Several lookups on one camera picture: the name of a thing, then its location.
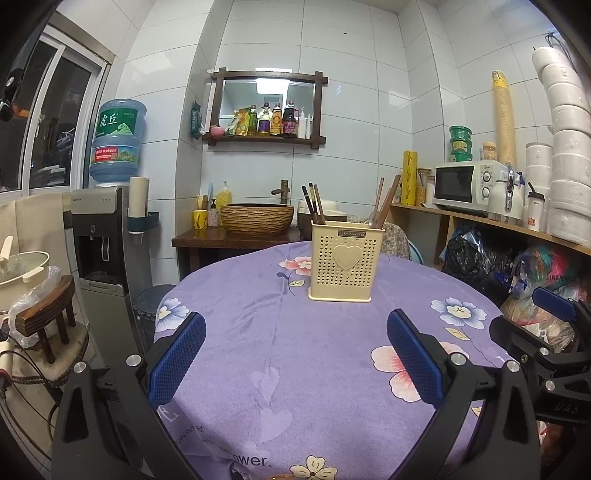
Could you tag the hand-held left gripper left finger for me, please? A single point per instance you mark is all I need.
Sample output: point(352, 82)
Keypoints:
point(178, 357)

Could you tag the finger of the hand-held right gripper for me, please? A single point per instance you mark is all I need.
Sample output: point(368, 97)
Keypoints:
point(508, 330)
point(554, 302)

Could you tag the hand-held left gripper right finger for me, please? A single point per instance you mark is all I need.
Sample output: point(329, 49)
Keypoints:
point(413, 357)

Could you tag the beige perforated utensil holder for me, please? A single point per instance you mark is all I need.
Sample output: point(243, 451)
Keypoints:
point(346, 281)

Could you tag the metal spoon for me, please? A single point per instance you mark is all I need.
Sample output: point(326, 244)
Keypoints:
point(373, 218)

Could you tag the black chopstick with gold tip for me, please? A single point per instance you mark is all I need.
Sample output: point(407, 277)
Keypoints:
point(309, 203)

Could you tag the colourful plastic bags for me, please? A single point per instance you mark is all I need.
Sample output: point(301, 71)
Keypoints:
point(549, 267)

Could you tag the grey trash bin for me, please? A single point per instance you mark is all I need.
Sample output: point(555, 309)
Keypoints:
point(150, 304)

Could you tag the black plastic bag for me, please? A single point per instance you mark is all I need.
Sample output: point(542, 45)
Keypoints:
point(475, 263)

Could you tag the white tumbler with straw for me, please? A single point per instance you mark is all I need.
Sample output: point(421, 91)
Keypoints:
point(535, 210)

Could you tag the purple floral tablecloth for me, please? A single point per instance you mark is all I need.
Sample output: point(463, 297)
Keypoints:
point(277, 332)

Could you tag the white electric kettle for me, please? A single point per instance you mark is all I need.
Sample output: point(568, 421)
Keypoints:
point(498, 201)

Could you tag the chair with floral cover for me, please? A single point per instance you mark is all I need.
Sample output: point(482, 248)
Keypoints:
point(397, 240)

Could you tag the dark wooden washstand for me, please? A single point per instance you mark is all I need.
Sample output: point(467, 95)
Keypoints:
point(198, 240)

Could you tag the grey water dispenser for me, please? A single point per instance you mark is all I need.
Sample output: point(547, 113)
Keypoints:
point(104, 258)

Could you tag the blue cup holder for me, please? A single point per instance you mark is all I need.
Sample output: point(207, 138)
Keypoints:
point(145, 222)

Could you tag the yellow cup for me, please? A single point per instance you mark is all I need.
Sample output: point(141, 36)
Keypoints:
point(200, 219)

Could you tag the dark wooden stool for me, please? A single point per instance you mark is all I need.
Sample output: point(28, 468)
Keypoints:
point(46, 309)

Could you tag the stack of toilet paper rolls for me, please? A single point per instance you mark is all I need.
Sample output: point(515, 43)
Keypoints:
point(568, 161)

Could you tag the light wooden shelf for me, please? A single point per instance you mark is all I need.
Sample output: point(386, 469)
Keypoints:
point(425, 211)

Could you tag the pink small bottle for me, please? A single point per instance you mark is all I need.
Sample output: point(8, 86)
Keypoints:
point(213, 216)

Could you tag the clear plastic bag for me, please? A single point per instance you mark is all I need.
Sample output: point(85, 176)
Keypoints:
point(53, 277)

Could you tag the white microwave oven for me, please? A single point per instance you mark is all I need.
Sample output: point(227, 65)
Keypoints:
point(455, 187)

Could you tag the woven brown sink basin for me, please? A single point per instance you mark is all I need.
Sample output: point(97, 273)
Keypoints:
point(256, 220)

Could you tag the jar with yellow lid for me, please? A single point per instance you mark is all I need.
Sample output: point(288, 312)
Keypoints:
point(489, 151)

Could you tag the glass jar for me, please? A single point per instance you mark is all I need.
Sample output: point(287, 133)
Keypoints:
point(425, 187)

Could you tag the yellow soap pump bottle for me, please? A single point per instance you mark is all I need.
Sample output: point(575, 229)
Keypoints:
point(224, 198)

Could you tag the paper cup stack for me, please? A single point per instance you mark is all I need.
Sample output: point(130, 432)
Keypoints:
point(138, 196)

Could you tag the white brown rice cooker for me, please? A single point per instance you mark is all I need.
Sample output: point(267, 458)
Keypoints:
point(332, 210)

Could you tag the green instant noodle bowl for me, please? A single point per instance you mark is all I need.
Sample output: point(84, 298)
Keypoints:
point(461, 146)
point(461, 133)
point(462, 157)

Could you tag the beige cooking pot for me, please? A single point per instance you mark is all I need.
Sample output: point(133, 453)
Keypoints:
point(21, 272)

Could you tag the tall yellow box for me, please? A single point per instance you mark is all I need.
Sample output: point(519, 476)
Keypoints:
point(409, 177)

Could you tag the tall stack of paper cups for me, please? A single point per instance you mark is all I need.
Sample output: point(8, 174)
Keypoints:
point(504, 120)

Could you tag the bronze faucet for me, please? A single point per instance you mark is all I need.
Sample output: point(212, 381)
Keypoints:
point(281, 190)

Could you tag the blue water jug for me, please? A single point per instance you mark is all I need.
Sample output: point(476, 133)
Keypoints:
point(117, 143)

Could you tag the pink round container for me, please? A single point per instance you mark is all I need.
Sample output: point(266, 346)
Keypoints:
point(217, 131)

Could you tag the green hanging packet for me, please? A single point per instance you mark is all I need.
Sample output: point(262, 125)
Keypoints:
point(196, 119)

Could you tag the yellow packet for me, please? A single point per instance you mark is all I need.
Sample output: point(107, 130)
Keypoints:
point(242, 123)

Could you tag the yellow oil bottle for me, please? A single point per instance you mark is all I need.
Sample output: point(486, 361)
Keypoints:
point(253, 122)

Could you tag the purple label bottle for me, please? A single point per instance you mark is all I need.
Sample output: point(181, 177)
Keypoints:
point(264, 121)

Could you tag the orange label bottle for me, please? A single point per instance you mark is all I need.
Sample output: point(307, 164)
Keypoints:
point(276, 121)

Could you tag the white bottle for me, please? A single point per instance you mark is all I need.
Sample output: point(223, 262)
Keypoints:
point(302, 124)

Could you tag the dark sauce bottle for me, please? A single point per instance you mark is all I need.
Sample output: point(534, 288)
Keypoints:
point(289, 122)

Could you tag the wooden framed mirror shelf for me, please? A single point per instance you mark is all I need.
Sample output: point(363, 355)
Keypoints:
point(240, 97)

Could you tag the sliding window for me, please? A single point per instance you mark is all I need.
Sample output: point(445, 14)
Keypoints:
point(51, 120)

